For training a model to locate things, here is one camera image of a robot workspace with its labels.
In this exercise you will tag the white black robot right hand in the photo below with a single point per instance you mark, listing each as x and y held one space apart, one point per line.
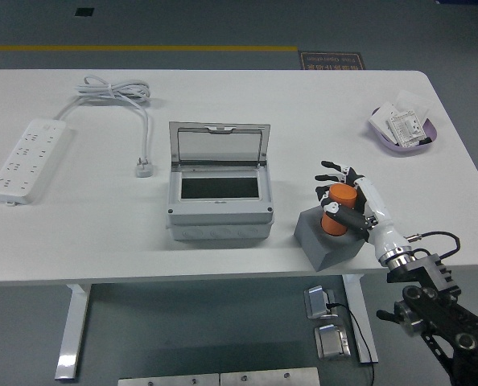
380 225

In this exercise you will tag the orange cylindrical battery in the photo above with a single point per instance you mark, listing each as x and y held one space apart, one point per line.
341 195

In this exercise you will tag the grey electrical enclosure box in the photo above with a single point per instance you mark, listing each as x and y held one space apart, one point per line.
219 217

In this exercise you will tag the transparent hinged box lid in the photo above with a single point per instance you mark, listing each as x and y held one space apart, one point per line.
219 144

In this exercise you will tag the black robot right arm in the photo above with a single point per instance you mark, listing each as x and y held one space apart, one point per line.
436 277

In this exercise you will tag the grey block battery holder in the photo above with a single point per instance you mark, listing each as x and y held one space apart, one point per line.
323 253

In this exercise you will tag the metal floor socket box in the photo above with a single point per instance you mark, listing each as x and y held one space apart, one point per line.
329 342
317 301

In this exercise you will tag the white table leg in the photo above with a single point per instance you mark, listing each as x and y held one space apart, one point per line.
72 333
353 297

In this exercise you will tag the purple plastic tray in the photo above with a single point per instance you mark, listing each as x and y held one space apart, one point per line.
400 150

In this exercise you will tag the white flat card packet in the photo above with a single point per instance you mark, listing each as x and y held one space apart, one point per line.
380 120

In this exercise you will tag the brown floor sign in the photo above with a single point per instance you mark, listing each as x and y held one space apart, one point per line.
331 60

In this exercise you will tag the grey metal plate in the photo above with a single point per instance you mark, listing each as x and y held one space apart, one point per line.
166 380

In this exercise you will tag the white power strip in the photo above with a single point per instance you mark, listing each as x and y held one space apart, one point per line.
25 161

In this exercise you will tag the black floor hatch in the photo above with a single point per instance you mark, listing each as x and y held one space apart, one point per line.
84 12

